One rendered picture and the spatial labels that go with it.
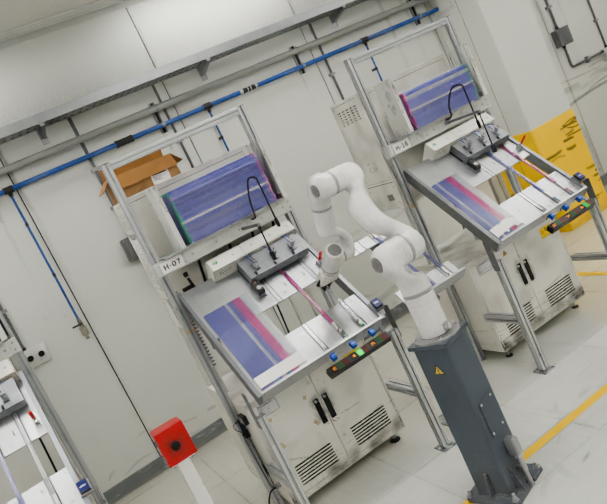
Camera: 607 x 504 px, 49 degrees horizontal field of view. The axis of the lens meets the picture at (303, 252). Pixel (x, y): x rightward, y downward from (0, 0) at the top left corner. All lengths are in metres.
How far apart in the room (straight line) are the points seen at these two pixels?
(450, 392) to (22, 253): 2.95
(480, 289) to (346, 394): 0.99
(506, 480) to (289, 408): 1.05
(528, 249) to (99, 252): 2.73
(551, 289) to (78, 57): 3.37
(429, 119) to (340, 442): 1.83
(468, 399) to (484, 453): 0.24
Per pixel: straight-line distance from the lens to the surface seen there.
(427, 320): 2.58
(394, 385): 3.41
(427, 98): 3.91
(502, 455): 2.82
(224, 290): 3.23
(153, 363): 4.72
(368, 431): 3.48
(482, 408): 2.71
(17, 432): 3.01
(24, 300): 4.60
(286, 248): 3.30
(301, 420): 3.29
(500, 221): 3.59
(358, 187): 2.63
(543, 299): 4.10
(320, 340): 3.01
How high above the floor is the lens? 1.59
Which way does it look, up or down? 8 degrees down
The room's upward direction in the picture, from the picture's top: 26 degrees counter-clockwise
